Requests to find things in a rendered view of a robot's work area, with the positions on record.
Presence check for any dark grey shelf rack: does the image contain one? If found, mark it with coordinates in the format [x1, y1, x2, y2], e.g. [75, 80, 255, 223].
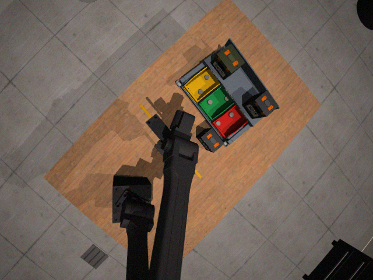
[176, 38, 268, 147]

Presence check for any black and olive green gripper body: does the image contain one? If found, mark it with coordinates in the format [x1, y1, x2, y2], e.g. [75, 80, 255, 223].
[155, 144, 164, 156]

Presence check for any yellow bin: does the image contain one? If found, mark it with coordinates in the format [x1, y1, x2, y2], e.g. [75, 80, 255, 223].
[184, 67, 220, 102]

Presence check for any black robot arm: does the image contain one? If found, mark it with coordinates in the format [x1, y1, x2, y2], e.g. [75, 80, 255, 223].
[115, 110, 199, 280]

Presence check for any green open bin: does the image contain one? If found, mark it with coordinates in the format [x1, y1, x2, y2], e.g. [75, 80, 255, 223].
[199, 86, 234, 120]

